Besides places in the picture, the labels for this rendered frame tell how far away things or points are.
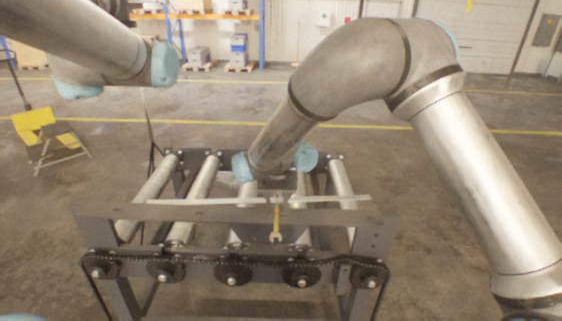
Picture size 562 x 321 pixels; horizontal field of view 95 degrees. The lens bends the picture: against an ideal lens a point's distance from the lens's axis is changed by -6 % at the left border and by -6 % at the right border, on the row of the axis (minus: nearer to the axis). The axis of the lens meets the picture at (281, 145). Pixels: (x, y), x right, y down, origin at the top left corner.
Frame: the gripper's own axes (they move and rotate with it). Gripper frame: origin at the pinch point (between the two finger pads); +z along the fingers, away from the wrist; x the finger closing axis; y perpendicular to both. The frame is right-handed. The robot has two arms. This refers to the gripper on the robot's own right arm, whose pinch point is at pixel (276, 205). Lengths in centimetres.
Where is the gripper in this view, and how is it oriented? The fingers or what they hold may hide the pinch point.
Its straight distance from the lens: 97.1
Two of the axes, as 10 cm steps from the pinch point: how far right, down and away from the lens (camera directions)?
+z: -0.3, 8.9, 4.6
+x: 10.0, 0.3, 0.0
